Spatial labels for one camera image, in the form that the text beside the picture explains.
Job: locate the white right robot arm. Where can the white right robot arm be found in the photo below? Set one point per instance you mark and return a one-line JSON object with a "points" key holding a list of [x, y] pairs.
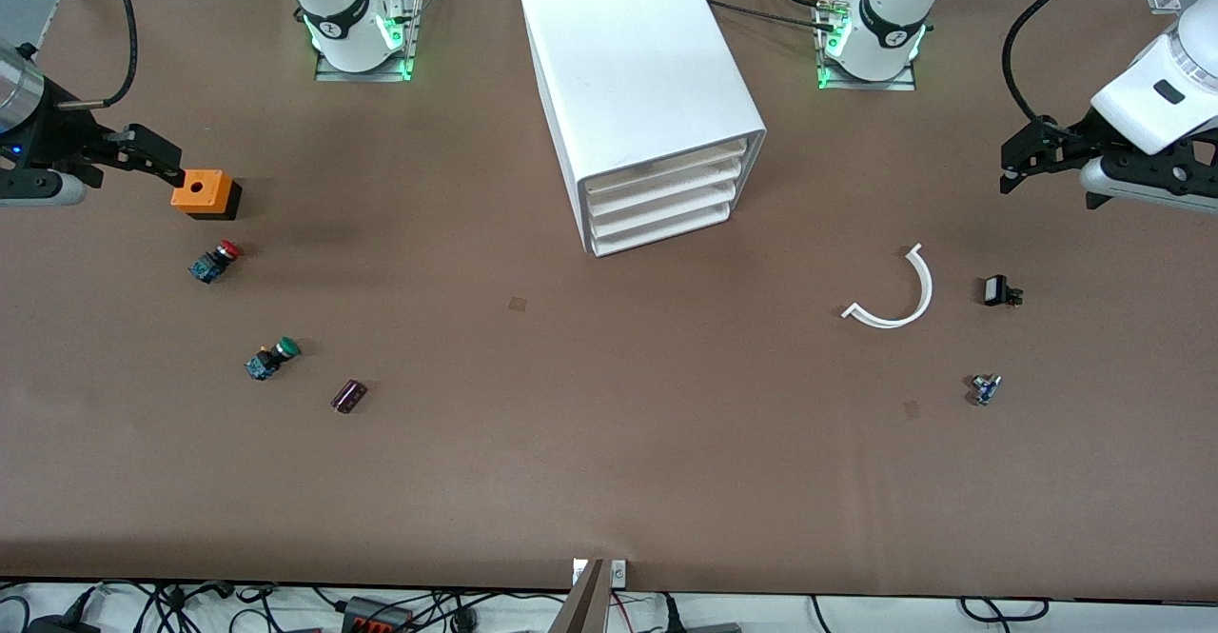
{"points": [[333, 5]]}

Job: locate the small blue potentiometer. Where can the small blue potentiometer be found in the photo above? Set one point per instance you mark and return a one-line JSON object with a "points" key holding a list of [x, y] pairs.
{"points": [[986, 389]]}

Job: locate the green push button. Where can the green push button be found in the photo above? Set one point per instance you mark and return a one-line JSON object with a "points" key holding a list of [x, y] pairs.
{"points": [[271, 359]]}

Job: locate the white drawer cabinet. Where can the white drawer cabinet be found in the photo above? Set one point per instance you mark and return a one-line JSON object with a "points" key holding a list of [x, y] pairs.
{"points": [[638, 52]]}

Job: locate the small black switch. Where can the small black switch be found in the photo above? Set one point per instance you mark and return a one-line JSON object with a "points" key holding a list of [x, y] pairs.
{"points": [[997, 290]]}

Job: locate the white plastic drawer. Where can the white plastic drawer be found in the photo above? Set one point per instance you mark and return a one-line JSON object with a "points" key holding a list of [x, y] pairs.
{"points": [[666, 187], [666, 225], [666, 168], [666, 206]]}

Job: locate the white curved plastic piece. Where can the white curved plastic piece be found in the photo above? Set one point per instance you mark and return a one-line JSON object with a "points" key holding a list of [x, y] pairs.
{"points": [[918, 300]]}

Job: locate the small white bracket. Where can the small white bracket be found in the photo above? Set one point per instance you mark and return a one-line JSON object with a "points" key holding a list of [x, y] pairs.
{"points": [[579, 572], [618, 572]]}

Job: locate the black power strip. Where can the black power strip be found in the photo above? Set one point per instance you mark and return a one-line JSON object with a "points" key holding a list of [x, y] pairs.
{"points": [[376, 614]]}

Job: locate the black power adapter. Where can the black power adapter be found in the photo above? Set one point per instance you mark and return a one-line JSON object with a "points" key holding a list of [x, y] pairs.
{"points": [[57, 622]]}

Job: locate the wooden post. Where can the wooden post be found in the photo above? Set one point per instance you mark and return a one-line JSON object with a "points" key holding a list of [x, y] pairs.
{"points": [[582, 604]]}

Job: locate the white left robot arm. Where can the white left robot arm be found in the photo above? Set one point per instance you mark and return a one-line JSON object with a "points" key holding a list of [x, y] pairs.
{"points": [[885, 14]]}

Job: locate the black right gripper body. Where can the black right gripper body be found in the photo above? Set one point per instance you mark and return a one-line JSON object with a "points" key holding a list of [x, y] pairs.
{"points": [[59, 133]]}

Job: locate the red push button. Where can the red push button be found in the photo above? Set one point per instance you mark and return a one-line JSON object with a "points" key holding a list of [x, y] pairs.
{"points": [[214, 262]]}

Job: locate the purple cylindrical capacitor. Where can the purple cylindrical capacitor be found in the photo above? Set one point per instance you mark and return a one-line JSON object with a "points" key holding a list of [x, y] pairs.
{"points": [[349, 396]]}

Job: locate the orange button box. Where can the orange button box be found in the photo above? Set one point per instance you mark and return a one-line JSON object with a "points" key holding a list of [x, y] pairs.
{"points": [[200, 190]]}

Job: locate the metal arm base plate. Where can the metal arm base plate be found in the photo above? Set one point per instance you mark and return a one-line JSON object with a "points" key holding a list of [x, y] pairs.
{"points": [[411, 43], [856, 84]]}

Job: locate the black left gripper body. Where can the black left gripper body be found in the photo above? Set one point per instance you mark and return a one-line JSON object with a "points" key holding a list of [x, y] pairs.
{"points": [[1068, 143]]}

